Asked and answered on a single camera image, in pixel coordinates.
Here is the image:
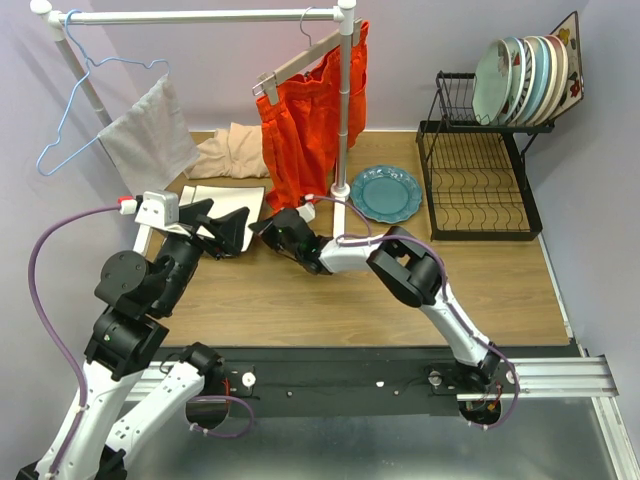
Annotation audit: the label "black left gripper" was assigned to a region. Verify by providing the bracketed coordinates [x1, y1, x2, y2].
[155, 197, 251, 315]

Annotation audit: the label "teal scalloped ceramic plate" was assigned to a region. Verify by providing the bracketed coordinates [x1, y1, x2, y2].
[350, 165, 422, 224]

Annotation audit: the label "white square plate black rim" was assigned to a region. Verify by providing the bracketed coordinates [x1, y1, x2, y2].
[179, 185, 196, 207]

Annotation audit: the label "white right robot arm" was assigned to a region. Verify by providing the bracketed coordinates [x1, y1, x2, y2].
[249, 208, 500, 392]

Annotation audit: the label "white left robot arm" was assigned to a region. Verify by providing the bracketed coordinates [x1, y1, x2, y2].
[17, 192, 249, 479]

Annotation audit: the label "white clothes rack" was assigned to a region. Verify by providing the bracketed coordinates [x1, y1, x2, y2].
[29, 0, 358, 260]

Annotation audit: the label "beige cloth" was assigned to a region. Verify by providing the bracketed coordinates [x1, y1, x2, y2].
[184, 123, 269, 179]

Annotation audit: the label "grey towel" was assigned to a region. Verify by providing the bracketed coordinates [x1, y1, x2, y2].
[98, 74, 199, 194]

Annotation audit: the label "orange shorts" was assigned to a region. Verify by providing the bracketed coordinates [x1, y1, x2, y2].
[256, 48, 340, 211]

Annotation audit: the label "wooden clip hanger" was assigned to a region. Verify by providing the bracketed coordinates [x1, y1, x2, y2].
[252, 1, 363, 105]

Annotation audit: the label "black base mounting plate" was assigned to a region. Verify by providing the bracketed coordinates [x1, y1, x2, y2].
[164, 345, 521, 418]

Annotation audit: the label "floral round plate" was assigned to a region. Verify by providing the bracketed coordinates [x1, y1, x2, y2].
[472, 37, 524, 125]

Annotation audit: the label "light blue round plate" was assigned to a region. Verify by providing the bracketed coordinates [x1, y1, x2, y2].
[517, 36, 550, 125]

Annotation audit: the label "blue striped round plate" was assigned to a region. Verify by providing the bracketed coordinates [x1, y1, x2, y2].
[508, 38, 536, 126]

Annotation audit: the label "cream round plate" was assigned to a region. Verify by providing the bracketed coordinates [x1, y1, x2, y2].
[530, 35, 558, 125]

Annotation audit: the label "pink round plate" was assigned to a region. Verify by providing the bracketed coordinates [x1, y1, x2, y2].
[541, 35, 569, 122]

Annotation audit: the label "flower pattern square plate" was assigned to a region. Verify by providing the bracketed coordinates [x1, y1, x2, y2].
[550, 11, 584, 121]

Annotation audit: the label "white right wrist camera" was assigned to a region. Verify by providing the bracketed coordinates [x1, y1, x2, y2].
[296, 194, 316, 223]

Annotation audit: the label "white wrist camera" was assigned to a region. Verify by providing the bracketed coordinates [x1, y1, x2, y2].
[135, 190, 179, 230]
[296, 194, 316, 223]

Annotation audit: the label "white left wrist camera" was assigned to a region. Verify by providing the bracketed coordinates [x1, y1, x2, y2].
[135, 190, 179, 230]

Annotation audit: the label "blue wire hanger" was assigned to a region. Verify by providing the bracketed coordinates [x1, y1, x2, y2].
[36, 9, 171, 177]

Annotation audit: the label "black wire dish rack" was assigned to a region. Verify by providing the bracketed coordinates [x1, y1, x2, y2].
[415, 71, 554, 241]

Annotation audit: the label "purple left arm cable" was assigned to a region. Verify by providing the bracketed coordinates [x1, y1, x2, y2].
[27, 196, 255, 476]

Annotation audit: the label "aluminium rail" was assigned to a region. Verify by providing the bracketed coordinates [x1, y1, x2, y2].
[126, 357, 619, 402]

